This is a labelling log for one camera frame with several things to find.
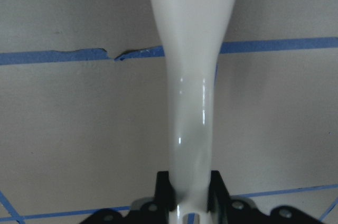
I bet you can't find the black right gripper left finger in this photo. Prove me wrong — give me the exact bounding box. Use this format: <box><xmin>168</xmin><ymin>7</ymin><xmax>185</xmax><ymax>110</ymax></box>
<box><xmin>154</xmin><ymin>171</ymin><xmax>176</xmax><ymax>211</ymax></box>

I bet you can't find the white hand brush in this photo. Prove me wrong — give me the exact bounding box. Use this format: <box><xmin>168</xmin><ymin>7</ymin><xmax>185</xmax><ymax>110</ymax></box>
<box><xmin>151</xmin><ymin>0</ymin><xmax>235</xmax><ymax>223</ymax></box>

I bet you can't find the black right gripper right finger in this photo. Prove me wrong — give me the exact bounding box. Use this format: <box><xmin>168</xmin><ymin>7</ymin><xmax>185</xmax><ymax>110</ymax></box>
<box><xmin>208</xmin><ymin>170</ymin><xmax>231</xmax><ymax>213</ymax></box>

